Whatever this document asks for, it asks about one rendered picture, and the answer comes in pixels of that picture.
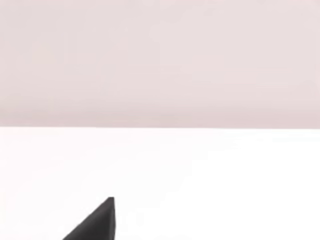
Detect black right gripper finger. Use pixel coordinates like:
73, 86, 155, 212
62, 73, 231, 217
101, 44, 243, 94
61, 196, 117, 240

